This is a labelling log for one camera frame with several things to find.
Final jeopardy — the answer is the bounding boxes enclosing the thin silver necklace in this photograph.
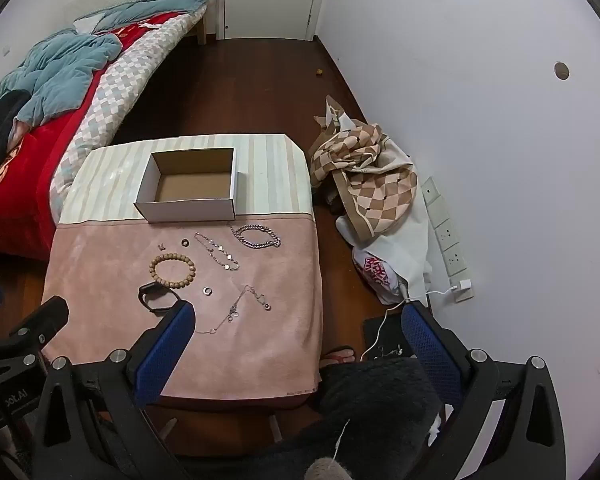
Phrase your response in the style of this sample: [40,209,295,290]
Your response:
[194,285,273,335]

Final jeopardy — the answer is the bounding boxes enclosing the table with pink cloth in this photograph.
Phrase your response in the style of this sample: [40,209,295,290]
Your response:
[40,133,325,401]

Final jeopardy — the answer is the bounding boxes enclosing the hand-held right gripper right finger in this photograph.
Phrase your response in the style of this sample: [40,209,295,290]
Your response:
[400,301,568,480]

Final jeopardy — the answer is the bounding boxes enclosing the brown checkered cloth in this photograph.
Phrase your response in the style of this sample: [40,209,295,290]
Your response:
[307,95,419,249]

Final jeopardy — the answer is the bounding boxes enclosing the blue quilt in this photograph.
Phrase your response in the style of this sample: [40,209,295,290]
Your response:
[0,0,208,128]

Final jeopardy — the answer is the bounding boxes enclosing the checkered bed sheet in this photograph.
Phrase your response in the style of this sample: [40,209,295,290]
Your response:
[50,12,206,223]

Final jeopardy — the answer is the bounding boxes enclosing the black fleece trousers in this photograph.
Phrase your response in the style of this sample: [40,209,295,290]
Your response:
[272,355,447,480]

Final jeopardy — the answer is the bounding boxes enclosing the white charger cable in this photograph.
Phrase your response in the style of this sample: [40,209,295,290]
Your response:
[361,287,459,362]

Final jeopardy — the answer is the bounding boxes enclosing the white bag red print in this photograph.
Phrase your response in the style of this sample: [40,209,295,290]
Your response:
[352,247,412,306]

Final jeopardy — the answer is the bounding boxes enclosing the white wall socket strip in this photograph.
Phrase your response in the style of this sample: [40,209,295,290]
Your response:
[420,176,476,304]

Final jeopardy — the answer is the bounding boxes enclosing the chunky silver chain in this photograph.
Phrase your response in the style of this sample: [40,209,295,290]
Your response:
[228,224,282,250]

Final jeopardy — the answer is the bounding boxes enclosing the white cardboard box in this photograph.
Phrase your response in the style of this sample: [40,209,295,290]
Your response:
[133,147,239,224]

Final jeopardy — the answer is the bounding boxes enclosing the black smart band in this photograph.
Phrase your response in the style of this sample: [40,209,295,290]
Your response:
[138,283,182,315]

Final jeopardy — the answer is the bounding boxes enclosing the white cloth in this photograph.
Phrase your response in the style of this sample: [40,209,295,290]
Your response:
[336,195,432,307]

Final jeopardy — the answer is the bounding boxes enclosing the wooden bead bracelet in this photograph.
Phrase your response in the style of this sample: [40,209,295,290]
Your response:
[148,253,197,290]

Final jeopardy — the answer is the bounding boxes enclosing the red slipper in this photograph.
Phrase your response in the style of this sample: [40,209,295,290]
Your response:
[320,346,356,367]

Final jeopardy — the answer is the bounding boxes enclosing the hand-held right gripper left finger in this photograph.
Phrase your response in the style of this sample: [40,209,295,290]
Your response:
[32,300,198,480]

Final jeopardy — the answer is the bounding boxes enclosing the silver disc bracelet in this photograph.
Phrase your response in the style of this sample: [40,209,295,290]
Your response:
[194,231,241,272]

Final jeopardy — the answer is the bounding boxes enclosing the wooden bed frame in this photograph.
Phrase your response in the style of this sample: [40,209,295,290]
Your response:
[196,0,221,46]

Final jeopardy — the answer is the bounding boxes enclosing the bed with red blanket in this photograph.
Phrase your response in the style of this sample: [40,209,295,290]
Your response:
[0,17,181,261]

